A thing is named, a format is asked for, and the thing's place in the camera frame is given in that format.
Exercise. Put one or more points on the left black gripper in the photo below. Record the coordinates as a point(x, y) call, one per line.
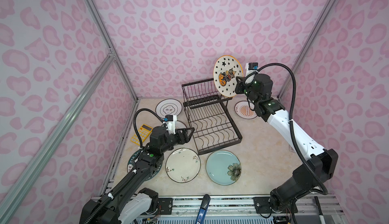
point(185, 139)

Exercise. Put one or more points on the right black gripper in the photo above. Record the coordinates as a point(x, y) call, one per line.
point(240, 84)

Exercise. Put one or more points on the star pattern cartoon plate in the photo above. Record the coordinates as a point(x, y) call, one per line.
point(225, 73)

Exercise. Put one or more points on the light green flower plate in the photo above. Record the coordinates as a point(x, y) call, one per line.
point(223, 167)

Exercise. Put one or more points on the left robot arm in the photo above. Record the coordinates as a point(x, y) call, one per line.
point(122, 205)

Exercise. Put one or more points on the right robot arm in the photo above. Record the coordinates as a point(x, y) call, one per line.
point(318, 163)

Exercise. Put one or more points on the left orange sunburst plate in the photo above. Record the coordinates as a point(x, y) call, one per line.
point(180, 125)

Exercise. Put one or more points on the orange sunburst plate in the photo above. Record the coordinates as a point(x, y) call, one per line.
point(180, 125)
point(243, 110)

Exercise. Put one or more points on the right orange sunburst plate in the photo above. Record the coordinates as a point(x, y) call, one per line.
point(243, 110)

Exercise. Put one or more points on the cream floral plate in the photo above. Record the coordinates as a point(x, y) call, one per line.
point(183, 165)

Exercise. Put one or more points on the yellow calculator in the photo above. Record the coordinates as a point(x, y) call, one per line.
point(144, 131)

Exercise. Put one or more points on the white plate dark green rim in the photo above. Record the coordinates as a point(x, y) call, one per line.
point(132, 161)

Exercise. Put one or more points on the black wire dish rack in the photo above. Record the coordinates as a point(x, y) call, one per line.
point(207, 112)

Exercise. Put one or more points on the blue handled tool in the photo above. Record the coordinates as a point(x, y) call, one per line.
point(203, 209)

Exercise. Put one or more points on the aluminium mounting rail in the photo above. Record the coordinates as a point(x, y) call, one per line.
point(242, 209)

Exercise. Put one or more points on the aluminium frame bars left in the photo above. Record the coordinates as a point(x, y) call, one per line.
point(64, 105)

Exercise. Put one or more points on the aluminium frame bar right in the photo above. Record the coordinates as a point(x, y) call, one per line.
point(318, 25)

